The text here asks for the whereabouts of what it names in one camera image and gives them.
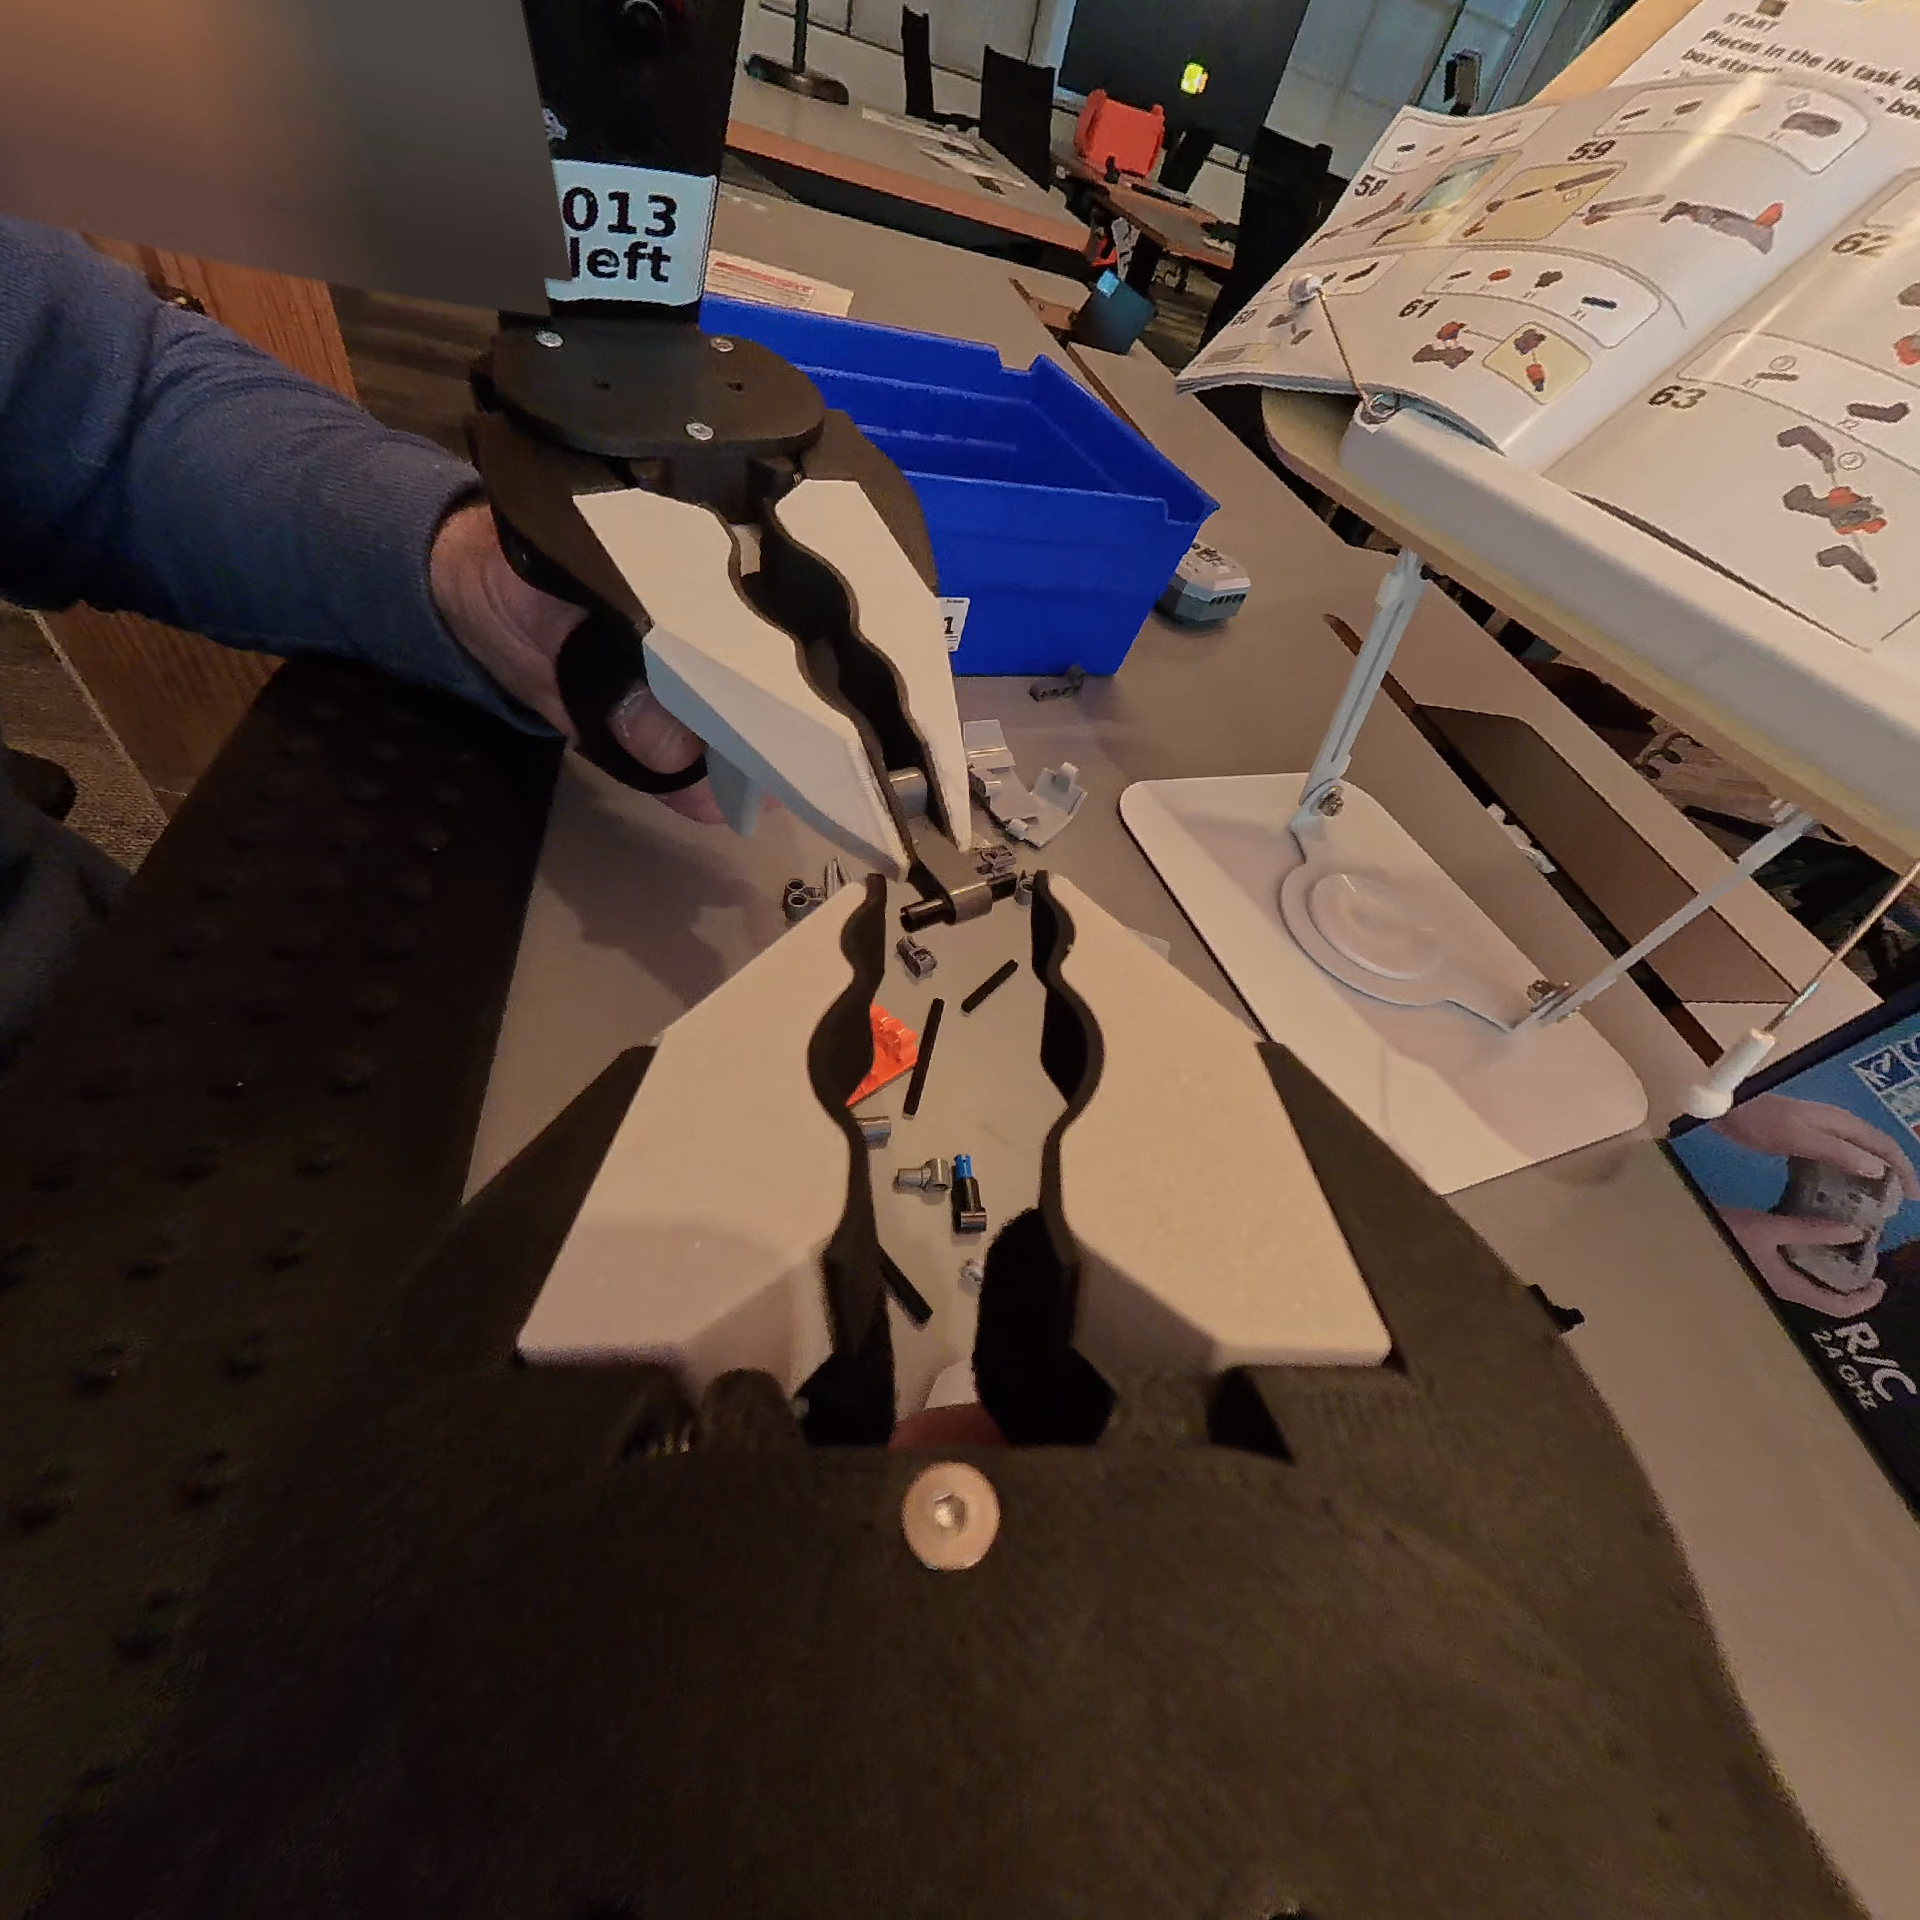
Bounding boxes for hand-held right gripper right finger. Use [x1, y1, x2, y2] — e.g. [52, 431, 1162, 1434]
[1027, 871, 1391, 1412]

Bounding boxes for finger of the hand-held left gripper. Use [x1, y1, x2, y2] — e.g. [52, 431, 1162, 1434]
[573, 490, 917, 881]
[772, 478, 981, 852]

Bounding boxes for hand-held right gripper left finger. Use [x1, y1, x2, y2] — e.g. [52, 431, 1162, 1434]
[517, 878, 903, 1404]

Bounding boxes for grey connector with blue pin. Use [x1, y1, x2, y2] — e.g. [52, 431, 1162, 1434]
[900, 866, 1041, 932]

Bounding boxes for person's left forearm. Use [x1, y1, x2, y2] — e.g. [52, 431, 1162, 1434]
[0, 217, 519, 728]

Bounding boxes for person's left hand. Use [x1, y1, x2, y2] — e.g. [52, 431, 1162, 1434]
[433, 497, 732, 825]

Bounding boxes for white paper sheet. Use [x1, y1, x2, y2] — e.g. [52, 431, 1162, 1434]
[703, 247, 818, 318]

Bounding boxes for blue plastic bin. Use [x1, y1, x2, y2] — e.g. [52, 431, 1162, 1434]
[698, 292, 1220, 680]

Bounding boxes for orange wedge piece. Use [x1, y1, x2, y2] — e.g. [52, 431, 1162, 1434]
[847, 1006, 922, 1108]

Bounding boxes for scattered small black grey pieces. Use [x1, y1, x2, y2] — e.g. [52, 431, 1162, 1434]
[779, 661, 1097, 1202]

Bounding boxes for grey electronic module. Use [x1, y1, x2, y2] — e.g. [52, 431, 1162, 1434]
[1155, 544, 1255, 629]

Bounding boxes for white book stand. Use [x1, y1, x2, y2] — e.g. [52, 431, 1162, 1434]
[1117, 0, 1920, 1193]

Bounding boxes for wooden background desk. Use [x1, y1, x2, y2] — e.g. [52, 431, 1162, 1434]
[726, 76, 1097, 255]

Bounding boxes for black floor stand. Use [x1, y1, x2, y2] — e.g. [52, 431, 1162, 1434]
[746, 0, 847, 108]

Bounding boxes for orange plastic case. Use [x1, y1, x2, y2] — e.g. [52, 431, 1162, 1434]
[1073, 89, 1167, 177]

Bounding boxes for blue toy cardboard box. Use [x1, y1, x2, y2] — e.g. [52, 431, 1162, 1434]
[1663, 989, 1920, 1518]

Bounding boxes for black computer monitor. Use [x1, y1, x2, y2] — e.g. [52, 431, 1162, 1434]
[1057, 0, 1307, 153]

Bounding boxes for open instruction booklet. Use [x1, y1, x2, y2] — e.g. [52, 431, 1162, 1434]
[1175, 76, 1920, 654]

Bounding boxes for white printed task sheet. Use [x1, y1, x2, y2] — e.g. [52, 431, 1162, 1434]
[1650, 0, 1920, 120]

